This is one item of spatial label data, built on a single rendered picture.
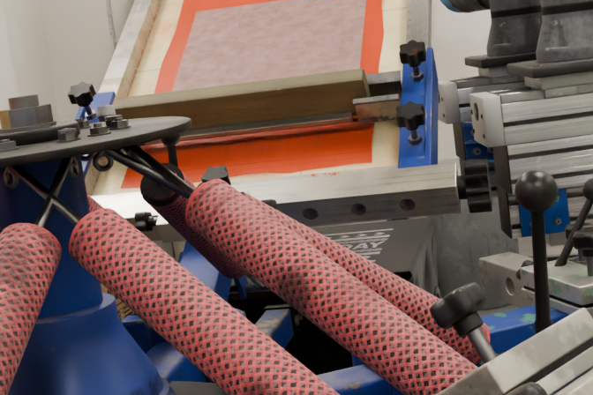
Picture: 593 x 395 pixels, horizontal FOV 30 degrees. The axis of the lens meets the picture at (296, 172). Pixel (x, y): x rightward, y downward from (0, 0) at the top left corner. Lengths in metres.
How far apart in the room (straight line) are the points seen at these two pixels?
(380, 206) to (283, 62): 0.52
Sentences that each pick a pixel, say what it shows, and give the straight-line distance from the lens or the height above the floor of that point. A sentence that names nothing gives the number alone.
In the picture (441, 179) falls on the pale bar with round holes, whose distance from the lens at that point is 1.51.
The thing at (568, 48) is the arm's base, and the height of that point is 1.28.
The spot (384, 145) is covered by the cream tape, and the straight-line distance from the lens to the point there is 1.73.
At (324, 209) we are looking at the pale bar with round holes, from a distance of 1.54.
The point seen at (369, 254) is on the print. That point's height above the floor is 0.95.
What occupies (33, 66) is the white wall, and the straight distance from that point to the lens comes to 5.81.
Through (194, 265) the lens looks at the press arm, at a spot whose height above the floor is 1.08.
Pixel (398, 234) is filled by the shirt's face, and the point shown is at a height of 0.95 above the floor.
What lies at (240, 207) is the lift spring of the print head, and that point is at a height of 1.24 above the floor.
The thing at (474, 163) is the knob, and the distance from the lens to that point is 1.52.
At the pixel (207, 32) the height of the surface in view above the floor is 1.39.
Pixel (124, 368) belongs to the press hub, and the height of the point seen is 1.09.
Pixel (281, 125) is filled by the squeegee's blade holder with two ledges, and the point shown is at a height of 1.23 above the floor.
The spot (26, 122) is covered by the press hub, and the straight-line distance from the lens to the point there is 1.03.
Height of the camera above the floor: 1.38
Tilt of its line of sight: 7 degrees down
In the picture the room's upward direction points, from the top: 7 degrees counter-clockwise
